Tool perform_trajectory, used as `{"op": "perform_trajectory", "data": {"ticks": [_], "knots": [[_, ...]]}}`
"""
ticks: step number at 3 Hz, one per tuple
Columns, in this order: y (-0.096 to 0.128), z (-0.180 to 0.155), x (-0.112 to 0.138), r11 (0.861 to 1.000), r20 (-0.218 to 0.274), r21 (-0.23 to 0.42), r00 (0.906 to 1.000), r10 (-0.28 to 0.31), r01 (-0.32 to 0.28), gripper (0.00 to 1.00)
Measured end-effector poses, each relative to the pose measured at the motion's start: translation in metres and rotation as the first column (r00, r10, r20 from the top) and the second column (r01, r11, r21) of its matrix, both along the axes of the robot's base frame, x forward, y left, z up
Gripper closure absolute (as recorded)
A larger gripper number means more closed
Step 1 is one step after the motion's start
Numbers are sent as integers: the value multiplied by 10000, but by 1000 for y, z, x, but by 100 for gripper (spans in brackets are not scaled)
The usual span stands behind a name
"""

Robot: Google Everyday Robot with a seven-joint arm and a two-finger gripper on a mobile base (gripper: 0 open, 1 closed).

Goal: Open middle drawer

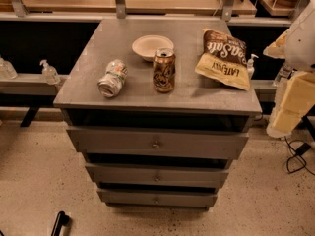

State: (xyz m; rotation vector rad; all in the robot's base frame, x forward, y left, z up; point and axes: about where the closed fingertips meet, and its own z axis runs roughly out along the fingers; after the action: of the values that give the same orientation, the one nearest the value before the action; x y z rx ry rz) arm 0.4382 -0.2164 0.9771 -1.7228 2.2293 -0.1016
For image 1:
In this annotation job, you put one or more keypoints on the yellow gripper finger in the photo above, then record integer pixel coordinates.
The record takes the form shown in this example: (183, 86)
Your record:
(299, 96)
(285, 121)

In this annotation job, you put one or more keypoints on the grey drawer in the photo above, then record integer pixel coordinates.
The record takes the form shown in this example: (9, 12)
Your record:
(157, 175)
(157, 198)
(155, 142)

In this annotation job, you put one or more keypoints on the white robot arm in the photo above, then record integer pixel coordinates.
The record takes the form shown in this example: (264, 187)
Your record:
(297, 44)

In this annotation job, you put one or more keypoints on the grey top drawer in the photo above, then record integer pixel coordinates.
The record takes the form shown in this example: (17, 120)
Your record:
(155, 142)

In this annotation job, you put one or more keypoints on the grey drawer cabinet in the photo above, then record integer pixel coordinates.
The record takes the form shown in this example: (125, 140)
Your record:
(196, 104)

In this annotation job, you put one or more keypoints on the grey bottom drawer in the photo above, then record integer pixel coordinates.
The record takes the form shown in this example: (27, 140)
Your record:
(157, 198)

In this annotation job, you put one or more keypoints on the white pump bottle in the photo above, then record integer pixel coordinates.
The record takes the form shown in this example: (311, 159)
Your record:
(250, 65)

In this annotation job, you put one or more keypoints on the brown yellow chip bag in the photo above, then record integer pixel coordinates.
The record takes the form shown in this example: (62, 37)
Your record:
(224, 59)

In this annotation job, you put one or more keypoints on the gold soda can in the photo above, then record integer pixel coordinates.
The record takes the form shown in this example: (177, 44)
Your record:
(164, 70)

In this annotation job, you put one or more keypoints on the white paper bowl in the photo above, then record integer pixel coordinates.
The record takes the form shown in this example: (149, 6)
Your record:
(147, 45)

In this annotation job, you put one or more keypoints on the crushed white soda can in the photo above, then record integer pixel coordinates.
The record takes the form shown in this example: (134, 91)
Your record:
(114, 78)

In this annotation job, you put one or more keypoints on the wooden back table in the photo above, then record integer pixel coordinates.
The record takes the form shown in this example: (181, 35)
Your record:
(199, 7)

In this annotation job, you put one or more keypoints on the black object on floor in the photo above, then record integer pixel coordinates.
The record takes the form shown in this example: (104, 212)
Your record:
(62, 219)

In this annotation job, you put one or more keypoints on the clear sanitizer bottle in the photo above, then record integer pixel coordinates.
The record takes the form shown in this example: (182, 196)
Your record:
(50, 73)

